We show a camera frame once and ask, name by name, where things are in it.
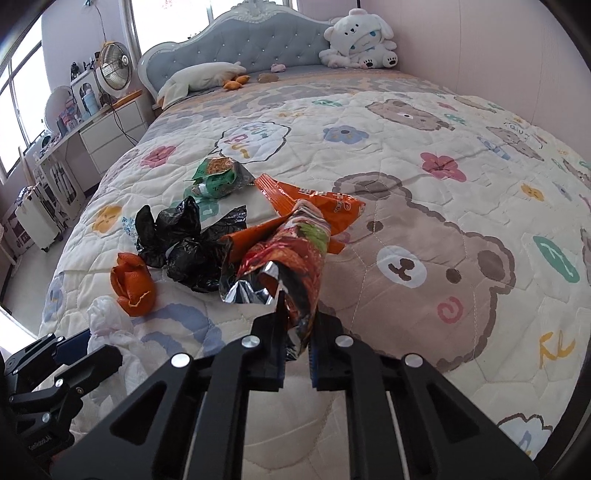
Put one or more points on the orange snack packet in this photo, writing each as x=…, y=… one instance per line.
x=323, y=203

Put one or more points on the white oil heater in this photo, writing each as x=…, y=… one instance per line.
x=39, y=219

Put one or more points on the large window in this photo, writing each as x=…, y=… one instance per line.
x=171, y=18

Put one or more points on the small brown plush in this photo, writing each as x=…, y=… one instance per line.
x=268, y=77

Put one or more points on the red snack packet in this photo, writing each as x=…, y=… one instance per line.
x=286, y=258

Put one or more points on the blue bottle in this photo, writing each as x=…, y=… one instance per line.
x=90, y=100

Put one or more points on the bed with grey tufted headboard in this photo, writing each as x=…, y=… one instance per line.
x=240, y=46

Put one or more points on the white tissues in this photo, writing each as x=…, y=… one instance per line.
x=111, y=323

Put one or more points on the small clear blue wrapper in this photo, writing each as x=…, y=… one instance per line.
x=129, y=228

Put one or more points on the side window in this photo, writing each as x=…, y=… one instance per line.
x=21, y=106

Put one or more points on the round table mirror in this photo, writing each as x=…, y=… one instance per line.
x=57, y=104

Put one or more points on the grey patterned bed sheet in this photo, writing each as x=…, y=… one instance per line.
x=314, y=81

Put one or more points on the orange peel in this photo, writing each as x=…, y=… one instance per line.
x=131, y=286

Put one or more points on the white goose plush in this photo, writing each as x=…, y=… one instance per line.
x=198, y=78

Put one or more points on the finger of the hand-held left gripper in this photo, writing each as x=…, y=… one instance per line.
x=74, y=344
x=99, y=364

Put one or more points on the white cosmetics cabinet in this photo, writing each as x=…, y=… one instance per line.
x=83, y=87

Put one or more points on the standing fan with orange base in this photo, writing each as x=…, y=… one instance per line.
x=113, y=67

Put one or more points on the white plush dog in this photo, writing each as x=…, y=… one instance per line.
x=358, y=39

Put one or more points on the white drawer cabinet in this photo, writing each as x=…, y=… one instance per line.
x=113, y=134

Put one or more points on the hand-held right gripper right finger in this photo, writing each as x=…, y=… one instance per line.
x=314, y=364

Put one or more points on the small pink plush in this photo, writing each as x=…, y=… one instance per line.
x=278, y=68

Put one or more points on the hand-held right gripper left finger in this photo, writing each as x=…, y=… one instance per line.
x=278, y=353

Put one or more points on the green snack packet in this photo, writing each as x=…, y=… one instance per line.
x=217, y=177

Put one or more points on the group of cosmetic bottles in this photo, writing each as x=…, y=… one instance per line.
x=51, y=131

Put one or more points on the white desk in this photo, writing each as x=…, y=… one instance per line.
x=69, y=138

